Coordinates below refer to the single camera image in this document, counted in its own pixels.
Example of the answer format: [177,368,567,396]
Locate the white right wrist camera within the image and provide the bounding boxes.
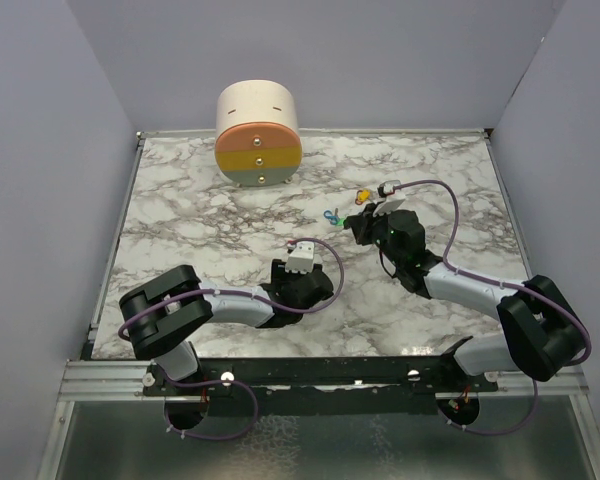
[372,180,403,217]

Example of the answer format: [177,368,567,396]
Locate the light blue S carabiner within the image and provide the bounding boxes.
[323,210,338,225]

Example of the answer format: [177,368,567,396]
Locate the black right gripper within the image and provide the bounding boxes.
[348,201,404,268]

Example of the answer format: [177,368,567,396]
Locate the round three-drawer mini cabinet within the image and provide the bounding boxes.
[214,79,302,187]

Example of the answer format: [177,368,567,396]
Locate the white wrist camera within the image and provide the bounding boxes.
[285,241,315,274]
[372,180,403,217]

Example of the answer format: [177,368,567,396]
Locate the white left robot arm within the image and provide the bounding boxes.
[118,259,342,395]

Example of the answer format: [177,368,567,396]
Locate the yellow key tag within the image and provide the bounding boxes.
[355,189,373,205]

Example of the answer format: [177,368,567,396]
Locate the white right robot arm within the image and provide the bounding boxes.
[344,205,590,391]

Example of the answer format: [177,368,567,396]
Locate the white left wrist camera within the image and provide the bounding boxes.
[285,241,315,274]

